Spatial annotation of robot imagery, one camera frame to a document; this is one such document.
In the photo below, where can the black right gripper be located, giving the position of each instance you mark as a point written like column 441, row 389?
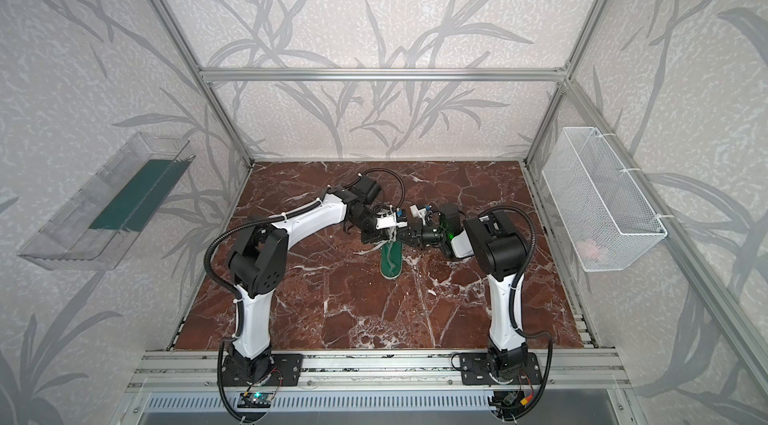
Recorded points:
column 417, row 232

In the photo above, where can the white shoelace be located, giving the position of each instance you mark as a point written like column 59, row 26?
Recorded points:
column 392, row 237

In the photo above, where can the green canvas sneaker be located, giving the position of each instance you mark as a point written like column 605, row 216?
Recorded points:
column 391, row 263

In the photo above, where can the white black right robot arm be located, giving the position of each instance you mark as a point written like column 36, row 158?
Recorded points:
column 502, row 239

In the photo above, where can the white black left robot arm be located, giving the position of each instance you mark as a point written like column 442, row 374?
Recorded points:
column 257, row 265

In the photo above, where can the pink object in basket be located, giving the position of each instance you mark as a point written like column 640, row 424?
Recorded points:
column 591, row 250

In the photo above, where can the green circuit board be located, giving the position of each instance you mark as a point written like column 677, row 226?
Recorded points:
column 255, row 400

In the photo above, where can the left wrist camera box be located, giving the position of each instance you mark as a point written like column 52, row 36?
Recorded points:
column 366, row 190

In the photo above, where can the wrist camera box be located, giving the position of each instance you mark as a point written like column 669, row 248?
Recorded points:
column 447, row 216
column 366, row 190

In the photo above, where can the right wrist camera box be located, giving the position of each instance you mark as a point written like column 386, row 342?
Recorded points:
column 447, row 216

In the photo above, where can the right circuit board with wires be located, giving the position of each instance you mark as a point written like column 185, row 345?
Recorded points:
column 509, row 406

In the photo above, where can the white wire mesh basket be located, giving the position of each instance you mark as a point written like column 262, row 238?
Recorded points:
column 598, row 198

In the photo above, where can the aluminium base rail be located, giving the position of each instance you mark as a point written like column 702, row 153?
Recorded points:
column 369, row 381

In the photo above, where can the clear plastic wall tray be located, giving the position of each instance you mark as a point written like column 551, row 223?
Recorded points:
column 95, row 228

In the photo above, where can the aluminium cage frame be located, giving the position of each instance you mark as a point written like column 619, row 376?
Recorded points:
column 744, row 339

